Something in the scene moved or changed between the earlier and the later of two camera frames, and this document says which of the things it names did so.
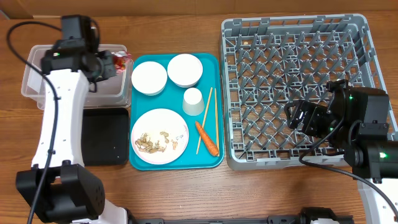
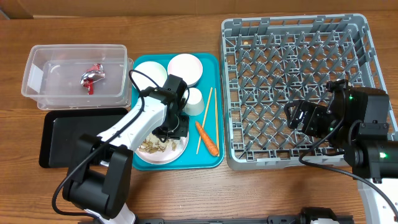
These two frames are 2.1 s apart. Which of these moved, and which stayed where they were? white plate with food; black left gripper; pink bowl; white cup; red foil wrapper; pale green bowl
Moved: black left gripper; red foil wrapper
Stayed: pale green bowl; pink bowl; white cup; white plate with food
